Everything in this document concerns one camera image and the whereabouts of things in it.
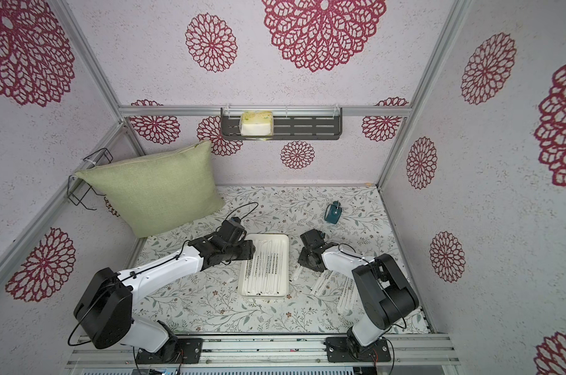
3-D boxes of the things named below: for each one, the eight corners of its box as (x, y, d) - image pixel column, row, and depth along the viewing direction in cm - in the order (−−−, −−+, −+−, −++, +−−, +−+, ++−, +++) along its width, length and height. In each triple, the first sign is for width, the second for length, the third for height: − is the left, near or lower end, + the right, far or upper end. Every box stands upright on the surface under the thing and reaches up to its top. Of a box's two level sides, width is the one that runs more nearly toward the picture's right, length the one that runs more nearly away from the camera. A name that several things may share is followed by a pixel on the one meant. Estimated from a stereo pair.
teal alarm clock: (325, 225, 108) (328, 213, 101) (323, 212, 113) (326, 200, 106) (339, 225, 108) (343, 213, 101) (336, 212, 113) (340, 200, 106)
